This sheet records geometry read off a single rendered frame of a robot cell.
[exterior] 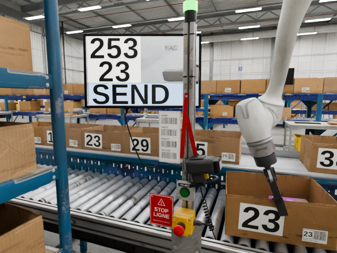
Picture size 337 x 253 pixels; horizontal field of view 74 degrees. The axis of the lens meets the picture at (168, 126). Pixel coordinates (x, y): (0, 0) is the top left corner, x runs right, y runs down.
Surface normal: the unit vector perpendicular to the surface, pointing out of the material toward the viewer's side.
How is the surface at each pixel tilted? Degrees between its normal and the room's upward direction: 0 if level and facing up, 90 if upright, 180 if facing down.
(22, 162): 90
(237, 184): 90
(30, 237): 90
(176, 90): 86
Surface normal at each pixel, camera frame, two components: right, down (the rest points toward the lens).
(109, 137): -0.34, 0.13
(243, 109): -0.65, -0.01
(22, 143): 0.94, 0.04
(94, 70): 0.00, 0.06
